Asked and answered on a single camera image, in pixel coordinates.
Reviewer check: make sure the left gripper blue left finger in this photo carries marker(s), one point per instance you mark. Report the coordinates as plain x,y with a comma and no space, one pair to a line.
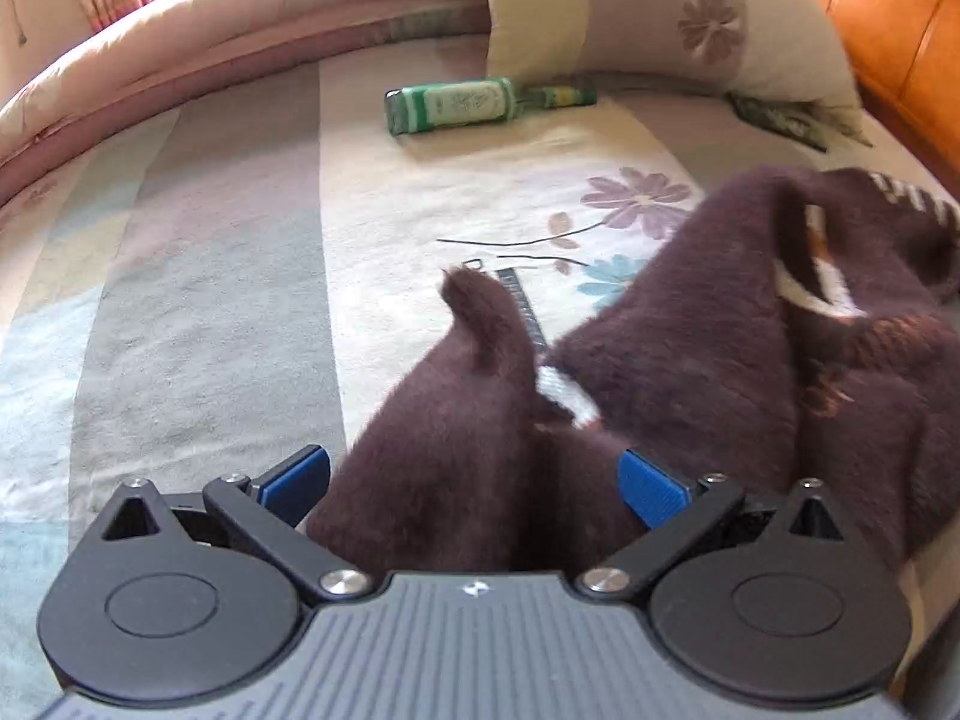
261,516

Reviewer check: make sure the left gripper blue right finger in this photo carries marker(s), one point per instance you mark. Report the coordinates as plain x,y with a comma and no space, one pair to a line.
679,514

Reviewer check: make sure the dark brown fuzzy sweater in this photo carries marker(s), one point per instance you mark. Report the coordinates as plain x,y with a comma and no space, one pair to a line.
794,326

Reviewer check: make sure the striped pastel bed sheet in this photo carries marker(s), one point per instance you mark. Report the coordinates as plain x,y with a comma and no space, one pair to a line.
251,272

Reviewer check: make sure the dark green patterned packet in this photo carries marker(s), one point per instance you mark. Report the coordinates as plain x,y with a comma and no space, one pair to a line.
804,123

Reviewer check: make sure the green glass bottle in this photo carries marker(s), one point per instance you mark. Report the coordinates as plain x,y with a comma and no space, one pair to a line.
420,109

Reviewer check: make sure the floral cream pillow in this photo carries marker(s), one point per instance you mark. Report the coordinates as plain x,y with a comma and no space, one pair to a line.
785,51

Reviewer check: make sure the pink floral folded quilt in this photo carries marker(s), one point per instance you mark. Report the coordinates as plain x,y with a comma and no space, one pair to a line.
174,50

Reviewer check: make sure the orange wooden headboard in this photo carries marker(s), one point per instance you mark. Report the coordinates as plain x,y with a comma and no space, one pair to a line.
905,58

